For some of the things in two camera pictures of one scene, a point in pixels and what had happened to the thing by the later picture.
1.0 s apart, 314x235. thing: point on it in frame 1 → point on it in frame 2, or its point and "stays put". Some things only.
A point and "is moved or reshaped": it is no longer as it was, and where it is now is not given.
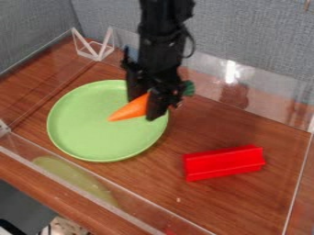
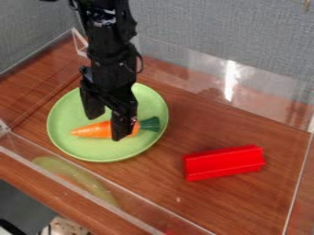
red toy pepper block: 225,162 stays put
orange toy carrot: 134,109 is moved or reshaped
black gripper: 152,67 → 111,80
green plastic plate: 79,125 stays put
